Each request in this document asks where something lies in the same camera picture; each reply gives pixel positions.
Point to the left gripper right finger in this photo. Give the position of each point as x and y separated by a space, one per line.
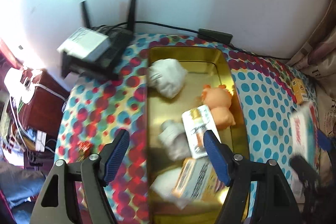
225 163

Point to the yellow medicine box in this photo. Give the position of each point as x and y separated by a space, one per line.
299 91
198 181

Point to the black wifi router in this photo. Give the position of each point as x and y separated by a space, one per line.
120 37

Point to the small tube blister pack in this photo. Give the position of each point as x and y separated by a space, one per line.
196 122

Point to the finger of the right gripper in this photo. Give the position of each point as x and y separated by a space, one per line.
305 172
325 142

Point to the white power strip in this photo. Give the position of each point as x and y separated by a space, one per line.
20 83

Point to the white sock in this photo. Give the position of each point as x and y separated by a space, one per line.
174 140
167 76

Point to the gold rectangular tin tray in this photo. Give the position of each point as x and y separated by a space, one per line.
205 66

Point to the yellow red candy sachet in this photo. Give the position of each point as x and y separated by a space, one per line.
85 149

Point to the white box on router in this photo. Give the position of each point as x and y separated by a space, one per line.
86 44

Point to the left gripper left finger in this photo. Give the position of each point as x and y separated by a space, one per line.
106 164

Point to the orange rubber dinosaur toy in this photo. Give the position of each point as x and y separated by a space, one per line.
219 101

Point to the black power adapter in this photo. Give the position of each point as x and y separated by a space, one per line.
214 36

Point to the teal red toothpaste box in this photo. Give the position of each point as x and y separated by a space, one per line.
303 123

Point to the beige leaf print pillow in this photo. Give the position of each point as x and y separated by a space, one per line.
316 59

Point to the polka dot table cloth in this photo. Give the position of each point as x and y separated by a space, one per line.
262 104

